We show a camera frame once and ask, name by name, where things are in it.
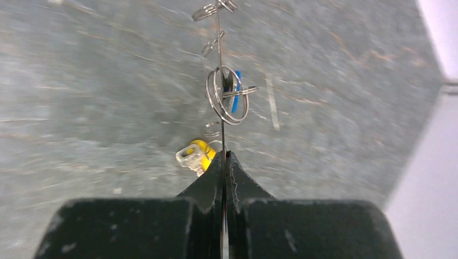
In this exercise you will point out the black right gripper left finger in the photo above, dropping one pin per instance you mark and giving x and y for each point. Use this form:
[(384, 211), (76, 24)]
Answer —
[(188, 225)]

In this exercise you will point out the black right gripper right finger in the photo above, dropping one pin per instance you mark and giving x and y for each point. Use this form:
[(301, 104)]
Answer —
[(261, 226)]

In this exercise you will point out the yellow tagged key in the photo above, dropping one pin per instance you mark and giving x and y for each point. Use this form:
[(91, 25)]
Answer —
[(197, 156)]

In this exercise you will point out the blue tagged key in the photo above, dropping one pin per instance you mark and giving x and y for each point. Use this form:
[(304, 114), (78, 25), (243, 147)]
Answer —
[(230, 84)]

